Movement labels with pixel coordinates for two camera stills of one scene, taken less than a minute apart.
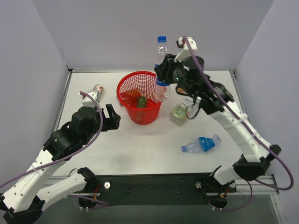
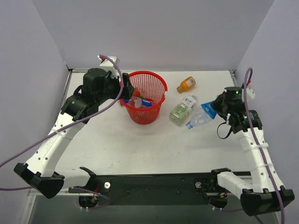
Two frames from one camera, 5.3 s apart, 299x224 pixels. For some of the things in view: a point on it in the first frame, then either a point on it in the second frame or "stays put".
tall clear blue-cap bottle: (161, 49) -> (136, 101)
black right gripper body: (163, 70) -> (218, 105)
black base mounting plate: (156, 189) stays put
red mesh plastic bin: (131, 87) stays put
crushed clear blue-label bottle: (202, 144) -> (202, 115)
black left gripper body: (108, 122) -> (126, 85)
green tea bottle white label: (178, 115) stays put
